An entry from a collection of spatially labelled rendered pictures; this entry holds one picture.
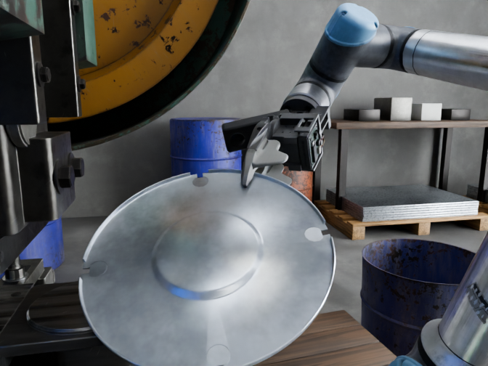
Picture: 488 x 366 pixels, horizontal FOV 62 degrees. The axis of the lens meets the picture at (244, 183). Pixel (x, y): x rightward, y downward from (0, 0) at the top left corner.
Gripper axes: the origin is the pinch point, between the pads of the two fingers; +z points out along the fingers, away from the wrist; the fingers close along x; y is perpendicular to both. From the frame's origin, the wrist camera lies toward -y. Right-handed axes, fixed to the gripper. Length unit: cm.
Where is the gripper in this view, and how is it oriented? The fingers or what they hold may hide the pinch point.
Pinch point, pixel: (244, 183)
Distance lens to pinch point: 56.3
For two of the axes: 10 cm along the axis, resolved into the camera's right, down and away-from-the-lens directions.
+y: 9.0, 0.8, -4.3
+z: -3.9, 5.9, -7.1
